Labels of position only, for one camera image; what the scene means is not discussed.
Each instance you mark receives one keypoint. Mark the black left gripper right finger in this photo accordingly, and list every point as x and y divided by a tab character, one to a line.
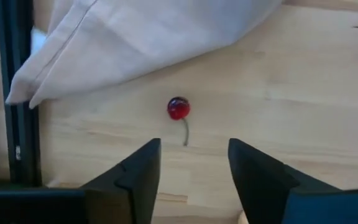
259	186

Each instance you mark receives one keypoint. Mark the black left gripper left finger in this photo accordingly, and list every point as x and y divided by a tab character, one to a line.
129	186

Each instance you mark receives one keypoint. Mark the red toy cherry with stem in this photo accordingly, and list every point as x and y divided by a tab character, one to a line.
178	108

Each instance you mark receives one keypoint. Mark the light cloth napkin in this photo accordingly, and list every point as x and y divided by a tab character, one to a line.
135	40

